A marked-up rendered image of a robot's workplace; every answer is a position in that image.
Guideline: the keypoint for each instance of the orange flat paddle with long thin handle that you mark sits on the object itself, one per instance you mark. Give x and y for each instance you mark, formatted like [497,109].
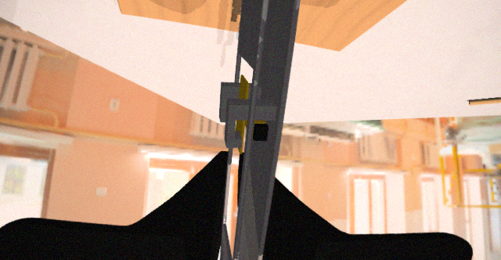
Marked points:
[484,101]

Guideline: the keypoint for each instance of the light wooden board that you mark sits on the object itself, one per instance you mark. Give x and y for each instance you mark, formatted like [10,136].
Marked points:
[326,24]

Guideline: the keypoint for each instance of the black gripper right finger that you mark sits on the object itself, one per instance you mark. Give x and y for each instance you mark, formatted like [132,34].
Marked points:
[296,232]

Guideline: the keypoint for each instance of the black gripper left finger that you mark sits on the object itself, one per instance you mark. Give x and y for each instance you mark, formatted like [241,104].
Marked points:
[188,226]

